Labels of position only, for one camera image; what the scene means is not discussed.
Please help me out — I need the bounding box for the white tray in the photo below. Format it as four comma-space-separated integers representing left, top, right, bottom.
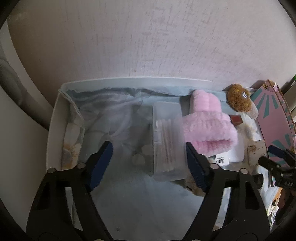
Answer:
47, 78, 232, 170

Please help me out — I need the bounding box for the red lipstick tube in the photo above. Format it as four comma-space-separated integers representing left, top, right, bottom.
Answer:
230, 114, 243, 126

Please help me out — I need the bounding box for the pink teal cardboard box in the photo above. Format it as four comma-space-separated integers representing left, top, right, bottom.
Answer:
251, 80, 295, 152

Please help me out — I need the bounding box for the clear cotton swab box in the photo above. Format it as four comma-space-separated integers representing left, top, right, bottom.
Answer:
152, 101, 188, 181

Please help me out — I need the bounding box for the floral blue cloth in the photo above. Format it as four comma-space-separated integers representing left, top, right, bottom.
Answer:
68, 87, 203, 240

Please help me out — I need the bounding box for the brown plush duck toy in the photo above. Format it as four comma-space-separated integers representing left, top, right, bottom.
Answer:
226, 84, 258, 120

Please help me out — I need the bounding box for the pink fluffy headband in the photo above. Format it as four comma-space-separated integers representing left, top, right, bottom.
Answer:
183, 90, 238, 157

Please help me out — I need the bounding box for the white square compact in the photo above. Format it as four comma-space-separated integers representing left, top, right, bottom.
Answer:
221, 133, 244, 165

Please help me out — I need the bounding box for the white speckled plush pad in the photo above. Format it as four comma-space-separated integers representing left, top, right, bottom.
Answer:
247, 140, 267, 166

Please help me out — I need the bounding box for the black white printed packet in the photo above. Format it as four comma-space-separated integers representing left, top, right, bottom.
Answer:
208, 153, 230, 167

